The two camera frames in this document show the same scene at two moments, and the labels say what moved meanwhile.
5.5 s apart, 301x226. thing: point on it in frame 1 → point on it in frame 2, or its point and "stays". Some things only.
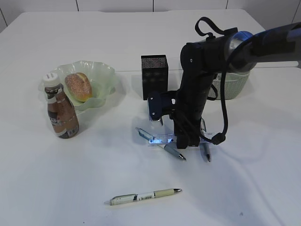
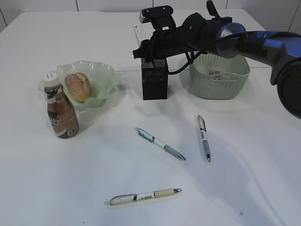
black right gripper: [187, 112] → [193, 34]
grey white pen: [206, 145] stays
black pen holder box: [154, 74] stays
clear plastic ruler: [168, 139] → [139, 33]
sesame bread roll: [79, 86] stays
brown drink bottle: [61, 109] stays
